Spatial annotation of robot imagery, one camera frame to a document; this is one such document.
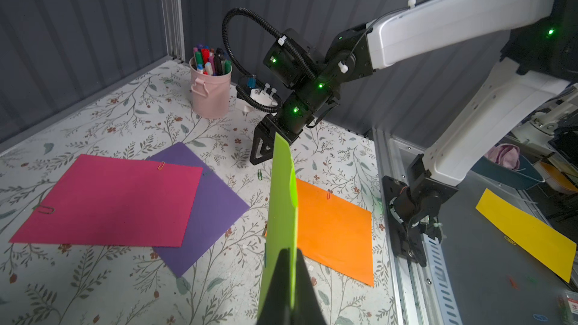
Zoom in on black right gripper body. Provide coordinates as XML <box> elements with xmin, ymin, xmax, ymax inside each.
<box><xmin>257</xmin><ymin>114</ymin><xmax>306</xmax><ymax>144</ymax></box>

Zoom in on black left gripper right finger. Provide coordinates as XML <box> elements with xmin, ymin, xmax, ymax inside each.
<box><xmin>295</xmin><ymin>250</ymin><xmax>326</xmax><ymax>325</ymax></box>

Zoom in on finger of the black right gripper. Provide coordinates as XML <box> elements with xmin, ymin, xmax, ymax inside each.
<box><xmin>249</xmin><ymin>119</ymin><xmax>276</xmax><ymax>166</ymax></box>

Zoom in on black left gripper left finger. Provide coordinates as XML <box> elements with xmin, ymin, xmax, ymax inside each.
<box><xmin>257</xmin><ymin>249</ymin><xmax>291</xmax><ymax>325</ymax></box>

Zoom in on lime green paper sheet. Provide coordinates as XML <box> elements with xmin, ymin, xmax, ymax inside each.
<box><xmin>257</xmin><ymin>134</ymin><xmax>298</xmax><ymax>317</ymax></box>

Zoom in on orange paper sheet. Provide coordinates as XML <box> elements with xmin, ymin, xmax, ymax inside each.
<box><xmin>296</xmin><ymin>179</ymin><xmax>374</xmax><ymax>287</ymax></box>

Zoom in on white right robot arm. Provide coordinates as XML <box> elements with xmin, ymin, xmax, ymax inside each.
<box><xmin>222</xmin><ymin>0</ymin><xmax>577</xmax><ymax>265</ymax></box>

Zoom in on purple paper sheet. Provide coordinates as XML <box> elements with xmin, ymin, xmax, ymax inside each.
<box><xmin>148</xmin><ymin>143</ymin><xmax>249</xmax><ymax>277</ymax></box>

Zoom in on pink pen cup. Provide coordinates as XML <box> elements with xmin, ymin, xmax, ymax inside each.
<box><xmin>189</xmin><ymin>46</ymin><xmax>233</xmax><ymax>120</ymax></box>

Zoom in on magenta paper sheet right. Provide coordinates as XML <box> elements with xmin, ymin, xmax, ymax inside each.
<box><xmin>11</xmin><ymin>155</ymin><xmax>203</xmax><ymax>248</ymax></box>

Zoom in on yellow paper sheet outside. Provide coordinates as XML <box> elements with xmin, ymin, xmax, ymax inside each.
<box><xmin>476</xmin><ymin>189</ymin><xmax>576</xmax><ymax>282</ymax></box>

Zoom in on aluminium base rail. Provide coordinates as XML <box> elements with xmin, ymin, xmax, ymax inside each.
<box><xmin>372</xmin><ymin>129</ymin><xmax>462</xmax><ymax>324</ymax></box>

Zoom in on aluminium frame post left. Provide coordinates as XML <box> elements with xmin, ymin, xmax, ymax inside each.
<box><xmin>161</xmin><ymin>0</ymin><xmax>186</xmax><ymax>62</ymax></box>

